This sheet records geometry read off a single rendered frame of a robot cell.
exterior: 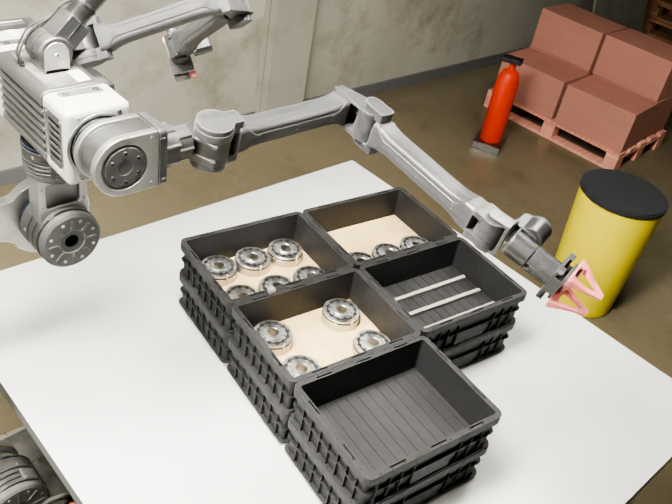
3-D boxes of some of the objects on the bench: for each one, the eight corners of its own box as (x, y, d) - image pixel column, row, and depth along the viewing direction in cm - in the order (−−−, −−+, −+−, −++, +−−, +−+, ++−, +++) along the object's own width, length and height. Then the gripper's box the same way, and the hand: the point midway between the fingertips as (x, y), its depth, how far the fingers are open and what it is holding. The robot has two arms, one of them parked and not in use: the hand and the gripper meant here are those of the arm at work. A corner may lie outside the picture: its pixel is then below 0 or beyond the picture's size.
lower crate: (280, 448, 185) (285, 416, 178) (223, 369, 203) (226, 336, 196) (404, 395, 206) (414, 364, 199) (343, 327, 225) (350, 296, 218)
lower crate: (405, 395, 206) (414, 363, 199) (343, 327, 225) (350, 296, 218) (506, 351, 227) (518, 321, 220) (442, 292, 246) (451, 263, 239)
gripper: (511, 280, 154) (573, 329, 150) (533, 252, 145) (600, 303, 142) (527, 260, 157) (588, 308, 154) (550, 232, 148) (616, 282, 145)
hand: (590, 303), depth 148 cm, fingers open, 6 cm apart
